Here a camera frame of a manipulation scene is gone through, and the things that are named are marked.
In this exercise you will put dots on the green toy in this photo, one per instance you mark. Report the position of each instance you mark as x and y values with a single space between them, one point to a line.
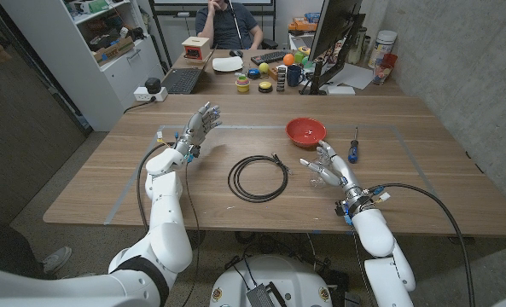
300 56

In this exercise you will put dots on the dark leg of standing person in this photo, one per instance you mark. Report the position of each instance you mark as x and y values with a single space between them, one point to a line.
5 247

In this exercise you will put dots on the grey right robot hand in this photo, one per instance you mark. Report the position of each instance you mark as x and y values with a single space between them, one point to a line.
333 170

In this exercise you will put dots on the seated person in dark shirt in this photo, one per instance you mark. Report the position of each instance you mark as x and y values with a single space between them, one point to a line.
229 25

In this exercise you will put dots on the black computer monitor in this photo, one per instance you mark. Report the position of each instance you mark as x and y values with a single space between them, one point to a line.
333 25

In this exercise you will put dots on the yellow push button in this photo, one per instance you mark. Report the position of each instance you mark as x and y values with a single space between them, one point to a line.
265 86

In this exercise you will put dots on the white shelf cabinet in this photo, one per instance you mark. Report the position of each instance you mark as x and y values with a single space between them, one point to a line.
86 81

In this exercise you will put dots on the orange ball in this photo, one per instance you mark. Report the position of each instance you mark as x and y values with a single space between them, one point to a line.
288 59

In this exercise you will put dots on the black striped block stack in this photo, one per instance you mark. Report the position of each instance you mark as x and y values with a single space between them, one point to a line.
281 79

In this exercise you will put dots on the white and red wooden box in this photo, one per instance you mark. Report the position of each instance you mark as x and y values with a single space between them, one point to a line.
195 48

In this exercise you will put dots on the white paper sheets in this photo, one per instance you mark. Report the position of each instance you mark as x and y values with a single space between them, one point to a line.
353 77

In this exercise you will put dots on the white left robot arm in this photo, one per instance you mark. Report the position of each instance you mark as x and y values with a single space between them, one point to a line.
163 230

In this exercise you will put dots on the white oval plate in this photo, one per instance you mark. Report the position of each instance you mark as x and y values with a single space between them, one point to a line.
227 64

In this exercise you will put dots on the grey sneaker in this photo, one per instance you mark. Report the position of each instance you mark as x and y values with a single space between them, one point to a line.
57 259

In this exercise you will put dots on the small white flat box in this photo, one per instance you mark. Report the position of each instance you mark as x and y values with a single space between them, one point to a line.
340 90

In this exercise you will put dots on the black keyboard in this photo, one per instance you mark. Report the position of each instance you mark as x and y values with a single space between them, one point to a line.
269 57

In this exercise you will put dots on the white canister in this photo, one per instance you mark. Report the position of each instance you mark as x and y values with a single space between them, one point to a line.
382 47

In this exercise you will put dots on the blue push button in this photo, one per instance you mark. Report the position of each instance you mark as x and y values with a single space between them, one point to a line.
254 73

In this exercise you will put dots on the white power strip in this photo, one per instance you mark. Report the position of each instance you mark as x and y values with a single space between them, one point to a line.
139 94

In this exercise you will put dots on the black round plug adapter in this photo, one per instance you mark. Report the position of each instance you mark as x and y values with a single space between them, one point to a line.
152 84

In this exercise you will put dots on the clear plastic bottle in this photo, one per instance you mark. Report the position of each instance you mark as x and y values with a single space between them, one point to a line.
318 181

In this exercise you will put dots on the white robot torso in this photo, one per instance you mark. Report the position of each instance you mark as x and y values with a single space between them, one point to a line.
295 281

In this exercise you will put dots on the cardboard box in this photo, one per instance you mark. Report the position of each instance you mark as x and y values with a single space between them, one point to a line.
114 50

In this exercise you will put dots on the orange box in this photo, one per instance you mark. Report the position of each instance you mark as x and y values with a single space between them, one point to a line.
301 24

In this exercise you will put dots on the black computer mouse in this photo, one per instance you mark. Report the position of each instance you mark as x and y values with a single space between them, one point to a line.
236 53

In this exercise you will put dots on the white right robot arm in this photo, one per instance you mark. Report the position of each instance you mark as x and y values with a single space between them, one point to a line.
376 239

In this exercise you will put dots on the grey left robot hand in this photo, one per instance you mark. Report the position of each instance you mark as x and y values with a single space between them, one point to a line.
197 128

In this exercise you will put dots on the black laptop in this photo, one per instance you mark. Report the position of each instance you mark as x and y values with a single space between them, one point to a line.
182 80

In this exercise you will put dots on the red bowl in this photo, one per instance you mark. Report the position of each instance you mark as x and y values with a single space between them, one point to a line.
306 131

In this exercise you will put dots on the dark blue mug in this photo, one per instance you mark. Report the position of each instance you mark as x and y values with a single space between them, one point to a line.
294 76

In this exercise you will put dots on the yellow ball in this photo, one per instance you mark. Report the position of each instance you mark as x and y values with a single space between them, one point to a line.
263 67

